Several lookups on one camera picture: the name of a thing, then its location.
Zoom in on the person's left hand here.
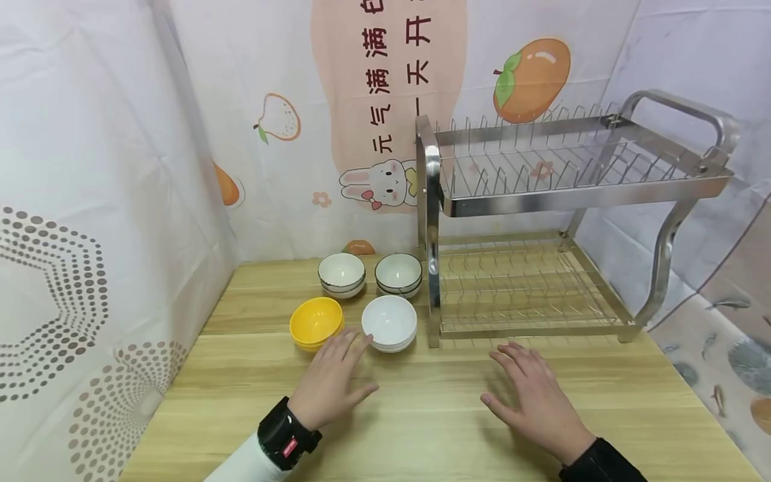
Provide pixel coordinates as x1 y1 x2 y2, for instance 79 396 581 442
286 328 380 432

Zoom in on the person's right hand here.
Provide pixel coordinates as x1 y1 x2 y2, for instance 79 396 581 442
480 340 597 467

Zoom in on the person's right forearm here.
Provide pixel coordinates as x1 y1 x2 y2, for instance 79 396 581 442
558 437 649 482

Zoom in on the person's left forearm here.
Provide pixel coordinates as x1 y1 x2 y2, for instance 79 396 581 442
203 432 295 482

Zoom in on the yellow bowl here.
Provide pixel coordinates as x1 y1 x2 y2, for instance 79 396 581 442
292 328 345 353
289 297 345 345

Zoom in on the plain white bowl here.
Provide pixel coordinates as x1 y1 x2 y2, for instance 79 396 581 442
361 295 418 348
368 337 417 354

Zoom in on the black wrist band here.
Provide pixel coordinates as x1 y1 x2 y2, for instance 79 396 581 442
257 396 324 471

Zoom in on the stainless steel two-tier dish rack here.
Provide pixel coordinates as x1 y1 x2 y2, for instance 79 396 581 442
414 89 742 349

